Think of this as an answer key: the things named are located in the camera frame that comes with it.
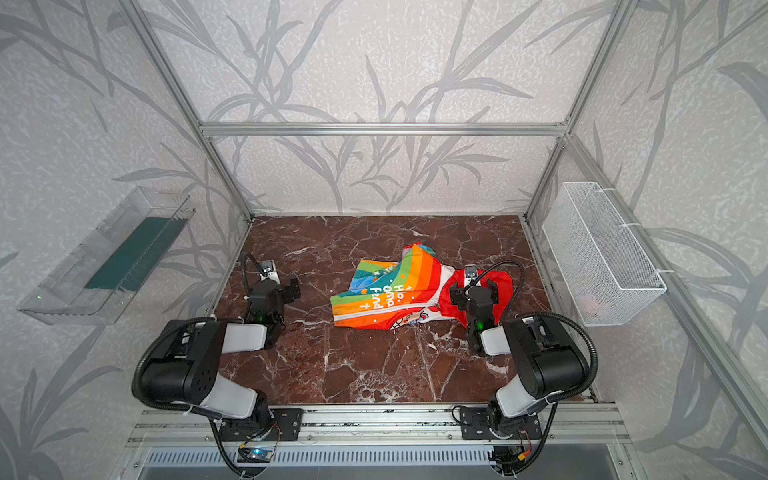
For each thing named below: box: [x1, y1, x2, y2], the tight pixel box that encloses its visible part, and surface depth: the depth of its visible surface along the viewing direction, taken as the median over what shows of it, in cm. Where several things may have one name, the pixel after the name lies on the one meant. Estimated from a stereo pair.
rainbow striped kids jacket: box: [330, 242, 515, 330], surface depth 95 cm
